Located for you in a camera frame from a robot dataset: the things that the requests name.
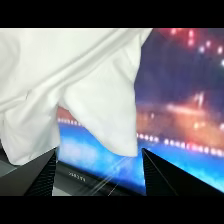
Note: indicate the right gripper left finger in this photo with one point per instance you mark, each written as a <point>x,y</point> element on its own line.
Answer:
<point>36,180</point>

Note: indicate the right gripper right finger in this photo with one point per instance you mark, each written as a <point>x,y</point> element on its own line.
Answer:
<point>166,180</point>

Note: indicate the white T-shirt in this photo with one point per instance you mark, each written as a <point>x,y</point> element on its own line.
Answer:
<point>83,83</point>

